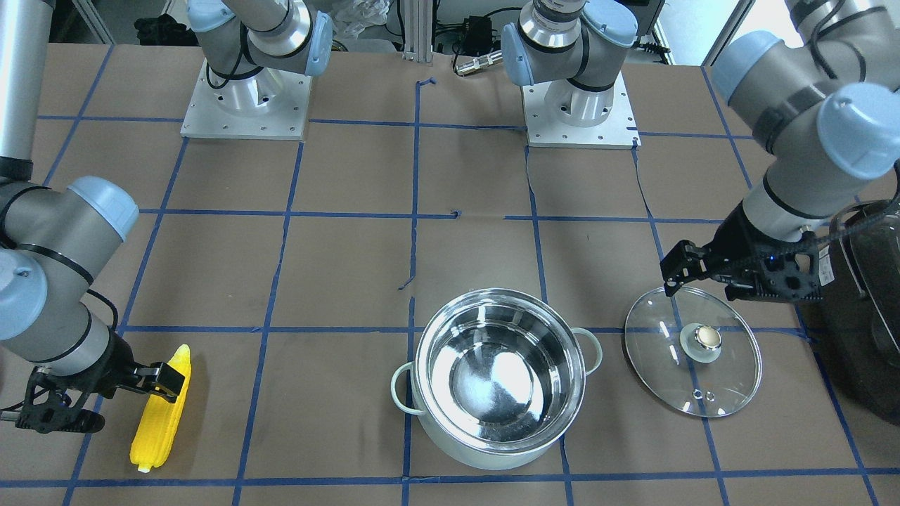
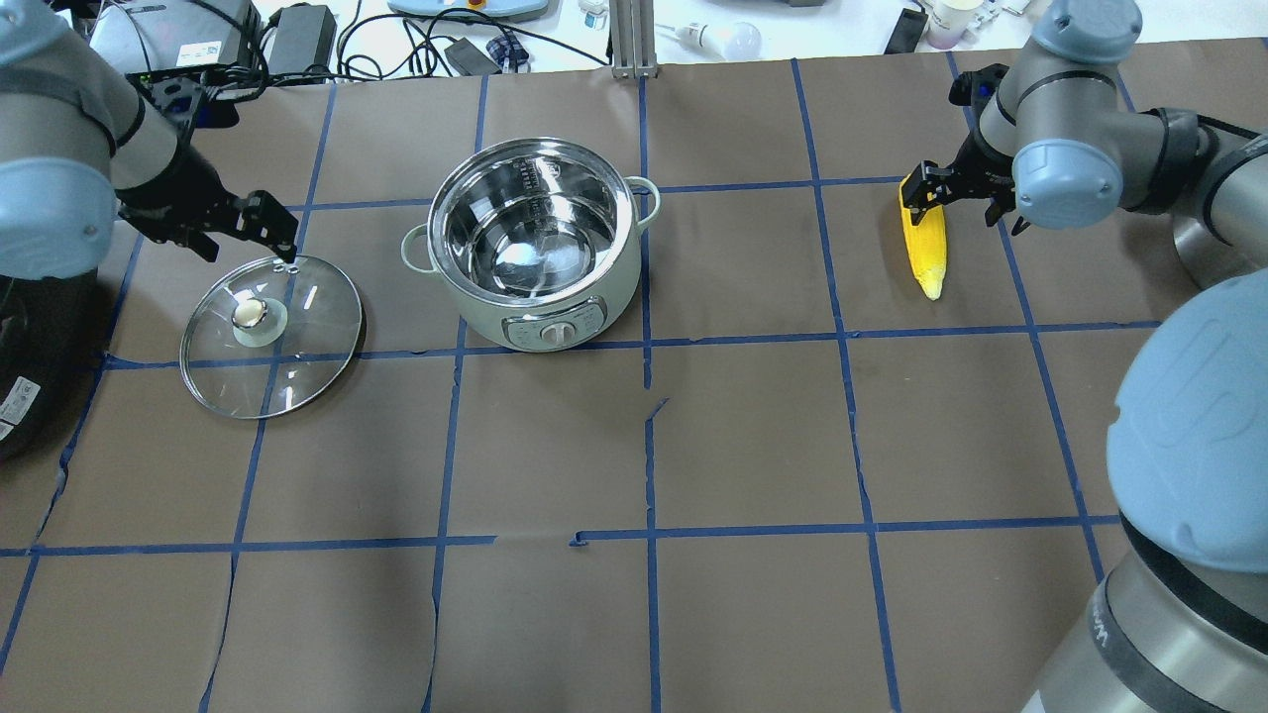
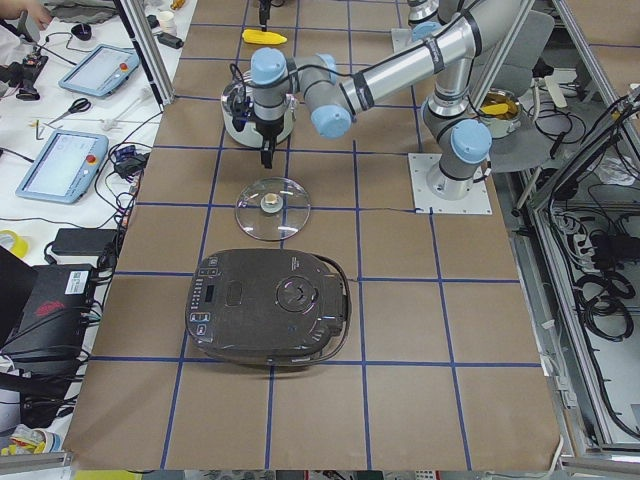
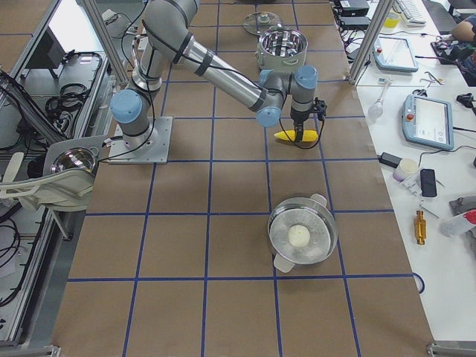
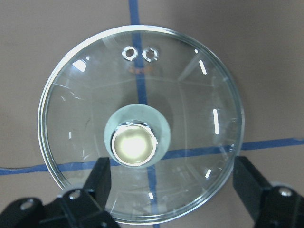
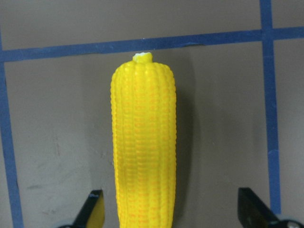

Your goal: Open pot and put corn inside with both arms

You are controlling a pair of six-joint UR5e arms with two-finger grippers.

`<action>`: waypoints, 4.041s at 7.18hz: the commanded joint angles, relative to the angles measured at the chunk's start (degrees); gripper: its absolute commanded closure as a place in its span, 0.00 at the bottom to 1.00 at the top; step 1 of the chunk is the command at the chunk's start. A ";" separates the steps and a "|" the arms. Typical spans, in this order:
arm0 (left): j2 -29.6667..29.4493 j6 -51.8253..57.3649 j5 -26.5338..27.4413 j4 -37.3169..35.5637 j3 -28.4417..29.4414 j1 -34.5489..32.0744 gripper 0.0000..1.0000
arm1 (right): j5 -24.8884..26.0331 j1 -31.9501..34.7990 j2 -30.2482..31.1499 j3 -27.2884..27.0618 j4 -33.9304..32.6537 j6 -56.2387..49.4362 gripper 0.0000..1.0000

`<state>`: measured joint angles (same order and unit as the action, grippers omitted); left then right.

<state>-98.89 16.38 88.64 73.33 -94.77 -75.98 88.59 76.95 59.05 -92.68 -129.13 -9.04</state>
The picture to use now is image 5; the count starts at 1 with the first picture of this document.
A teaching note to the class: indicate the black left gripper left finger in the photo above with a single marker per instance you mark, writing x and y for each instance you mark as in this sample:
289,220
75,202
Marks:
82,207

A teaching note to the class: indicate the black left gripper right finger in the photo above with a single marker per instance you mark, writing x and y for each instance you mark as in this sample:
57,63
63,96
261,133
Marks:
269,206

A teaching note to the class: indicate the glass pot lid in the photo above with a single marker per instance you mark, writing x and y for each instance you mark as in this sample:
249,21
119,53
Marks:
159,104

